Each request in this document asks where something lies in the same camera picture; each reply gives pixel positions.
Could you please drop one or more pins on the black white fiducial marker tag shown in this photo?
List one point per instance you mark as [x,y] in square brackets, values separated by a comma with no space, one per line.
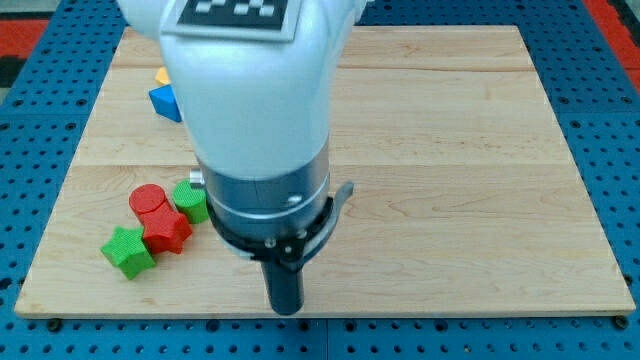
[253,20]

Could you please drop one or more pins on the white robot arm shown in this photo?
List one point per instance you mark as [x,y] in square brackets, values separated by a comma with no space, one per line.
[252,80]

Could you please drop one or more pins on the wooden board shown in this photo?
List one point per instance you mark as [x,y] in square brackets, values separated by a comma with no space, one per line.
[467,200]

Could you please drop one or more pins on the green star block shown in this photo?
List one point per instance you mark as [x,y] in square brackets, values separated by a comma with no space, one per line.
[127,251]

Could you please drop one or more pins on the blue block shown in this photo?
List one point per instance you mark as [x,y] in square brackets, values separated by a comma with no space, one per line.
[164,103]

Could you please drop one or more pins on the red star block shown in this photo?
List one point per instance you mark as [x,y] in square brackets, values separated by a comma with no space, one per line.
[165,230]

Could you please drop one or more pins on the green cylinder block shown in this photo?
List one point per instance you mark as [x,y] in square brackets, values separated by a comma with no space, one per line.
[190,201]

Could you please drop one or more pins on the black cylindrical pointer tool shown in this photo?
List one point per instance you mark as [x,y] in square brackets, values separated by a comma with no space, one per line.
[282,257]

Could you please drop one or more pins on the yellow block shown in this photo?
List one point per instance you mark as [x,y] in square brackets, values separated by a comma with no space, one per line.
[162,77]

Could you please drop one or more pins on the red cylinder block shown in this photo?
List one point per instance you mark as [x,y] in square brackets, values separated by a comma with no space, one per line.
[146,199]

